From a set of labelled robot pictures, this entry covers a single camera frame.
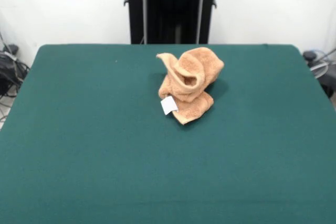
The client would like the tan terry towel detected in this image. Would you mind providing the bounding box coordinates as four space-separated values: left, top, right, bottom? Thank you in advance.
156 47 225 126

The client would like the dark grey stand base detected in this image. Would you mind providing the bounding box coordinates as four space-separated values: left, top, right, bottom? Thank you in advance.
0 44 30 98
302 49 336 100

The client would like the dark green table cloth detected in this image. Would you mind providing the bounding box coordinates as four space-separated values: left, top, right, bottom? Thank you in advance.
0 44 336 224

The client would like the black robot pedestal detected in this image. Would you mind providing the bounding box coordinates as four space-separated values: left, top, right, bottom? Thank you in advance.
122 0 229 45

